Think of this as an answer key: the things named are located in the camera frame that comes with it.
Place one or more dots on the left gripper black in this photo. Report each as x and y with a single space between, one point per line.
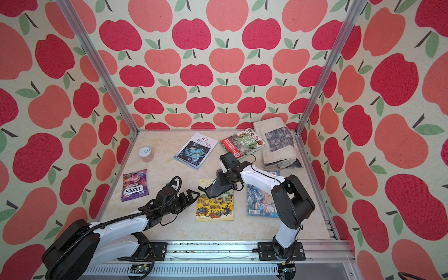
187 202

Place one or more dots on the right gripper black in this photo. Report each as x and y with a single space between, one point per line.
221 181

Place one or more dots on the grey microfibre cloth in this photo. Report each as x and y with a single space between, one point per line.
219 186

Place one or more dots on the yellow picture book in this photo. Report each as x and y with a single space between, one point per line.
215 209

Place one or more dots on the blue sunflower magazine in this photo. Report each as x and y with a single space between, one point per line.
260 203

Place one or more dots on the blue science book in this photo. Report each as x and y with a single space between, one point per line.
196 150

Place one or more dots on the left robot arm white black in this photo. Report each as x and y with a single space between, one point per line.
83 245

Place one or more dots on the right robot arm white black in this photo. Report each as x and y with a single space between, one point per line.
292 202

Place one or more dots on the red green book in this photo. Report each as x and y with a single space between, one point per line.
242 143

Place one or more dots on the purple candy bag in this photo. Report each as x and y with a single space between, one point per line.
134 185

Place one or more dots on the folded newspaper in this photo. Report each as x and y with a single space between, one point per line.
281 150

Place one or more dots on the white round tape roll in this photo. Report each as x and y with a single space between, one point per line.
146 154

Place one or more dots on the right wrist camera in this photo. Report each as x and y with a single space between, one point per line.
228 162

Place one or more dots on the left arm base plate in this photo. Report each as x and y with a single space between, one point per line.
152 251

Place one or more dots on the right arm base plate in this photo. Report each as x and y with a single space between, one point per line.
270 251

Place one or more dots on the aluminium front rail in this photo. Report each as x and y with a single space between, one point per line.
236 260

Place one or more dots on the right aluminium frame post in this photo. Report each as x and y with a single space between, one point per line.
348 24

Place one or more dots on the aluminium frame post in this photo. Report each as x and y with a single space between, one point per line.
348 24
79 30

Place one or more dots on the left aluminium frame post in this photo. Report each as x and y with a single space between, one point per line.
79 30

